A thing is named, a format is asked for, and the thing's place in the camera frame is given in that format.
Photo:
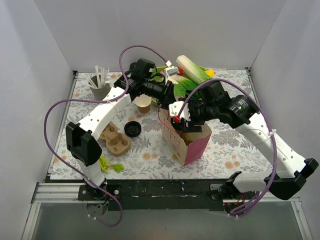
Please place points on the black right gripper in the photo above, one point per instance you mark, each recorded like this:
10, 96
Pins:
191, 124

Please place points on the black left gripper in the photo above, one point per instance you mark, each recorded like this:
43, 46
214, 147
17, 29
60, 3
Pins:
167, 94

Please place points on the pink paper cake bag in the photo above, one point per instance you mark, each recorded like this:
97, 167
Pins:
187, 147

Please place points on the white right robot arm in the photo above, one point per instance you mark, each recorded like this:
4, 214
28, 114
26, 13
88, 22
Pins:
209, 101

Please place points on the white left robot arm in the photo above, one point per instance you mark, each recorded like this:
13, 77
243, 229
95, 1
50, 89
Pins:
82, 137

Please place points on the green plastic vegetable tray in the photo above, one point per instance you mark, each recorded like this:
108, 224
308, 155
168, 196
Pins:
158, 74

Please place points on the bok choy middle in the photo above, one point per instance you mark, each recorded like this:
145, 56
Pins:
182, 86

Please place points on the napa cabbage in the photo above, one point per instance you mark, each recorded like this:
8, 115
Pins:
191, 70

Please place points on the yellow vegetable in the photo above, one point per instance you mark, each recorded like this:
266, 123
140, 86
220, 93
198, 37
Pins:
210, 73

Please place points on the stack of black lids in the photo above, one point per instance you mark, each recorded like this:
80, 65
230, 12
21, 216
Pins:
132, 129

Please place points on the floral table mat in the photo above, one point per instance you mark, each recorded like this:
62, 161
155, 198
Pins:
149, 156

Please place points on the grey straw holder cup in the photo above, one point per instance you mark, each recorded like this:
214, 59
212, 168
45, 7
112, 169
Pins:
100, 93

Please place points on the brown cardboard cup carrier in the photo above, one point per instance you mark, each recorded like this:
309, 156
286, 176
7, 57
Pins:
116, 142

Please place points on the green celery stalks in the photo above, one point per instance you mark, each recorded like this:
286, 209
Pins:
106, 165

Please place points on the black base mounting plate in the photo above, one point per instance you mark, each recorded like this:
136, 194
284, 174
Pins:
175, 203

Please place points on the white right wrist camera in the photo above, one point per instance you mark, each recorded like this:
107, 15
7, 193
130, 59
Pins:
179, 111

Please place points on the aluminium frame rail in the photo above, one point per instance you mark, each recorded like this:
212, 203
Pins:
59, 192

